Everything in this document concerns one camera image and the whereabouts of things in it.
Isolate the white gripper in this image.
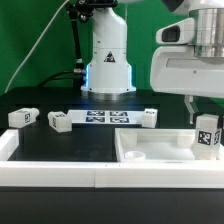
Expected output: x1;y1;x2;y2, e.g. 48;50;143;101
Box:
150;46;224;124

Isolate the white square tabletop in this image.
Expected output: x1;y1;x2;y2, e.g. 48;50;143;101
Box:
115;128;224;163

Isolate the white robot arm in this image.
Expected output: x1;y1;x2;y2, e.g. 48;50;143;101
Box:
76;0;224;106

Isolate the white marker tag sheet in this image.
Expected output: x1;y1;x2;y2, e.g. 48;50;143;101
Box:
67;110;143;125

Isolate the white U-shaped fence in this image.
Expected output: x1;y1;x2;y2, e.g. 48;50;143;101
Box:
0;130;224;189

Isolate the black cable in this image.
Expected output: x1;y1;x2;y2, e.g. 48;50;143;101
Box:
37;69;87;88

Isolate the white cable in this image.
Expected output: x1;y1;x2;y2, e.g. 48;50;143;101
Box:
3;0;72;94

